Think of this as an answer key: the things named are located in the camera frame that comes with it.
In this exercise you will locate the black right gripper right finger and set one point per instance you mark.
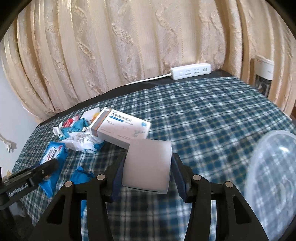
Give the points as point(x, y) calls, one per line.
point(235, 218)

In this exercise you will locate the red balloon glue packet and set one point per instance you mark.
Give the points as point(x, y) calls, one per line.
point(70, 122)

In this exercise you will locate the cream patterned curtain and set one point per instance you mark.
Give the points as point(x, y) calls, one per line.
point(56, 54)

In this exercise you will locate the clear plastic round container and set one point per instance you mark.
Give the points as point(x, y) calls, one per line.
point(270, 182)

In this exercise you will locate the white square box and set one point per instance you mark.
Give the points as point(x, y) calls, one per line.
point(148, 165)

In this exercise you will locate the orange toy brick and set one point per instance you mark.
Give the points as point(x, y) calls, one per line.
point(95, 116)

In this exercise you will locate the small blue wrapper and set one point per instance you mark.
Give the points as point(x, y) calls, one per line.
point(81, 176)

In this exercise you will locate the white printed bag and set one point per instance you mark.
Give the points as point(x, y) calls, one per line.
point(80, 141)

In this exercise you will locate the white wall plug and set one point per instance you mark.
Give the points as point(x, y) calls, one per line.
point(10, 146)

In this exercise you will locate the white power strip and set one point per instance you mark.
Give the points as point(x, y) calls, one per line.
point(191, 70)

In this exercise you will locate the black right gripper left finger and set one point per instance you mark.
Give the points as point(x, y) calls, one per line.
point(62, 218)

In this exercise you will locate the crumpled teal wrapper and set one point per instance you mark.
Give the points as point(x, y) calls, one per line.
point(78, 126)

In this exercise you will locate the white eraser block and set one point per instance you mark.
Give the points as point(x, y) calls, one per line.
point(87, 115)

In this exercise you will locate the blue wet wipes pack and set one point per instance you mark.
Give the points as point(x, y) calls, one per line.
point(55, 157)

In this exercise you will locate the white appliance behind curtain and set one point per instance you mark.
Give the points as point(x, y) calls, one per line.
point(263, 74)

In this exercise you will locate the white medicine box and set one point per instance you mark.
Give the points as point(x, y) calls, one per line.
point(119, 128)

